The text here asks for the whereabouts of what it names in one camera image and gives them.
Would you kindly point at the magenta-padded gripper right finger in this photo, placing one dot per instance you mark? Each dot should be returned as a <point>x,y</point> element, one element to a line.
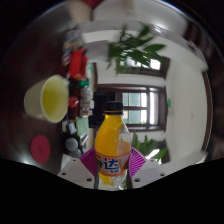
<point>150,171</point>

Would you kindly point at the tray of wrapped snacks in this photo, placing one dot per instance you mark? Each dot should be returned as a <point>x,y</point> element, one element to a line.
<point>86,100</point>

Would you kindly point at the dark framed wide window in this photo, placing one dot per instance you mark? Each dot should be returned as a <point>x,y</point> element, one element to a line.
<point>155,64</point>

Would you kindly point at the pale yellow cup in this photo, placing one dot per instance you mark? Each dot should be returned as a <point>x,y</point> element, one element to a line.
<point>50,100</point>

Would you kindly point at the black chair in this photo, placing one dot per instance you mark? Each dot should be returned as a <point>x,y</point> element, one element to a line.
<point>98,113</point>

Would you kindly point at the small potted green plant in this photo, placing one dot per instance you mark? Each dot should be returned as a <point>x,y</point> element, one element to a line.
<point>133,50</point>

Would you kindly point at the green exit sign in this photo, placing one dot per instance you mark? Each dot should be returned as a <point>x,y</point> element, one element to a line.
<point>169,102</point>

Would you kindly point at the small red ball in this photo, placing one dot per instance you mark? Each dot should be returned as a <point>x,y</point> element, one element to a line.
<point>73,102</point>

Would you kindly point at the large potted green plant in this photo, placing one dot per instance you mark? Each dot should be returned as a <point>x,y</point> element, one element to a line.
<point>146,146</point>

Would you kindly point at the orange drink plastic bottle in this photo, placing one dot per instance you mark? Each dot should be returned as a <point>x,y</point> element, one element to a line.
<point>111,140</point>

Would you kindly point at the dark wooden glazed door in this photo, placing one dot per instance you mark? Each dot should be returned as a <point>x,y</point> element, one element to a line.
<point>140,108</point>

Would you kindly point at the red box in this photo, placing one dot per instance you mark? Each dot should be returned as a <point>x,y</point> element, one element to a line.
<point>76,63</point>

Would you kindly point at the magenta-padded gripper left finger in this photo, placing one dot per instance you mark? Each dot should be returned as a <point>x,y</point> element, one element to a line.
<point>75,171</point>

